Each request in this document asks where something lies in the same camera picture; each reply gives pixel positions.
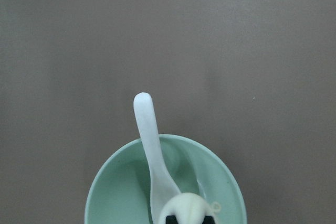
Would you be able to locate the mint green bowl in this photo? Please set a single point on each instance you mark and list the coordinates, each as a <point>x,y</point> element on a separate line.
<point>120,192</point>

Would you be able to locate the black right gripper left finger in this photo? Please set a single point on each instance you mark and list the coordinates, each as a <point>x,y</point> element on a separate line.
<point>172,219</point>

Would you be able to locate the white ceramic spoon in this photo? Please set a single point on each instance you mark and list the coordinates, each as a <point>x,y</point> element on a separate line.
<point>162,185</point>

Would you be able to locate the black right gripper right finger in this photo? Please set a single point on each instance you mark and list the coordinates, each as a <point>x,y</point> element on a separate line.
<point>208,220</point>

